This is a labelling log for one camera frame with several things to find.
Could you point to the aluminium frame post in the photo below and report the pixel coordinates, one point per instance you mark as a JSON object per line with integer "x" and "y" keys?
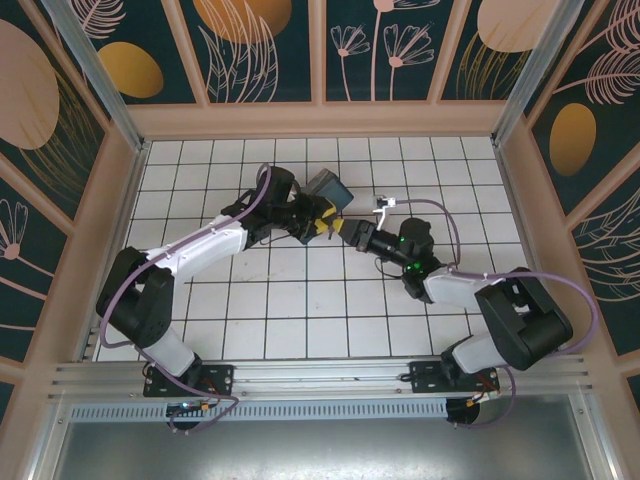
{"x": 105, "y": 85}
{"x": 537, "y": 75}

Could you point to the grey metal sheet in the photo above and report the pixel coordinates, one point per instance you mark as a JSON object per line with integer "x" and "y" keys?
{"x": 320, "y": 450}

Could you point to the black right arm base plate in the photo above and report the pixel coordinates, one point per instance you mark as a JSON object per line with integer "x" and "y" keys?
{"x": 425, "y": 376}

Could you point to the aluminium mounting rail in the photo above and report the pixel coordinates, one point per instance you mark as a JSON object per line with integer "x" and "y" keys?
{"x": 320, "y": 375}

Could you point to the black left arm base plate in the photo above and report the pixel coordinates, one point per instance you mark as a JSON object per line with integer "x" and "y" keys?
{"x": 220, "y": 380}

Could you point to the blue starry night print box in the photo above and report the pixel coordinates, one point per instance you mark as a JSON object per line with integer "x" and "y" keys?
{"x": 336, "y": 192}

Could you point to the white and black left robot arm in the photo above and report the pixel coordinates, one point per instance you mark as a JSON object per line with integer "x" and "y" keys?
{"x": 145, "y": 310}

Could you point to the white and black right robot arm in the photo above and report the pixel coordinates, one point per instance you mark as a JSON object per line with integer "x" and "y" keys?
{"x": 525, "y": 325}

